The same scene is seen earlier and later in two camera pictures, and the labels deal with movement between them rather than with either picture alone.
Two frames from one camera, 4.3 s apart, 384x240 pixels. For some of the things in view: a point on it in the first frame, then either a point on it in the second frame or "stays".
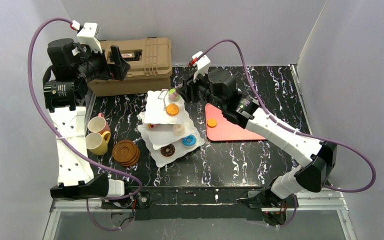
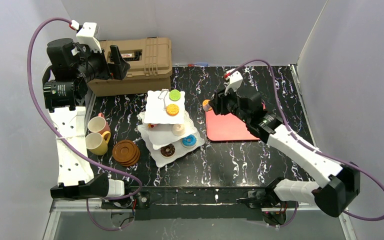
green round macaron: (173, 95) stays
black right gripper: (192, 90) -> (219, 103)
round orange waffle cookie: (211, 123) -> (205, 105)
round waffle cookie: (172, 109) stays
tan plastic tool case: (150, 60) stays
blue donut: (189, 141) stays
